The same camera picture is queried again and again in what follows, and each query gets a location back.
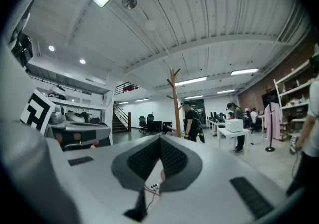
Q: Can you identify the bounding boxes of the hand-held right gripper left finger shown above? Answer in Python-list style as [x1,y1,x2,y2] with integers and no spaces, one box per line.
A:
[46,134,160,224]

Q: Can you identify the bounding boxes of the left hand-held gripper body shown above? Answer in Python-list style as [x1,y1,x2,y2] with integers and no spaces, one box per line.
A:
[19,88,56,136]

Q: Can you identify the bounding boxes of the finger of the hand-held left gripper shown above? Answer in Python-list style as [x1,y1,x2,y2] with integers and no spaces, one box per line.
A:
[47,120,112,148]

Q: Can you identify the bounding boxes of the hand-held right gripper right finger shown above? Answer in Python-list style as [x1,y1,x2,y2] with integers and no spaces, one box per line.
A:
[149,134,306,224]

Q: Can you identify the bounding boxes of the wooden coat stand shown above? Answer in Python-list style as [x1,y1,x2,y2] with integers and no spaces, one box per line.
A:
[166,67,182,139]

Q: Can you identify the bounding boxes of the black rod with disc end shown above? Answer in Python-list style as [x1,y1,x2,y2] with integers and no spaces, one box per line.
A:
[261,85,276,153]

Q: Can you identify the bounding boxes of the staircase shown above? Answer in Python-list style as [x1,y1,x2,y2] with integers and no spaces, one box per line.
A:
[112,100,132,134]

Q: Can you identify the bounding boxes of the white table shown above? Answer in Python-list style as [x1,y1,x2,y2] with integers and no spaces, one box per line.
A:
[217,128,250,161]

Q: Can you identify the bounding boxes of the black office chair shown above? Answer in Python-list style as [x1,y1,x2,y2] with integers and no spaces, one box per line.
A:
[146,113,156,134]
[138,115,147,134]

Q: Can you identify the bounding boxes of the white box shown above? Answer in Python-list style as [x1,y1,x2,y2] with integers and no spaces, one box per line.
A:
[225,118,244,133]

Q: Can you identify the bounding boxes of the pink garment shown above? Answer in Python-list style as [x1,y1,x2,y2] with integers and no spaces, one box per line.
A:
[263,102,283,141]

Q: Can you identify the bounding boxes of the ceiling tube light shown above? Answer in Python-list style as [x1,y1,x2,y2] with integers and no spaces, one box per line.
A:
[230,68,260,76]
[175,76,207,87]

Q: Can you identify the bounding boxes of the white open shelf unit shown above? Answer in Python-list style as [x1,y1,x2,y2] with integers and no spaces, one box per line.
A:
[273,53,319,144]

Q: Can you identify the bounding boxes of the ceiling fan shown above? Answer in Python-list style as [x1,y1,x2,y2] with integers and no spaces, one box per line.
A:
[121,0,138,10]

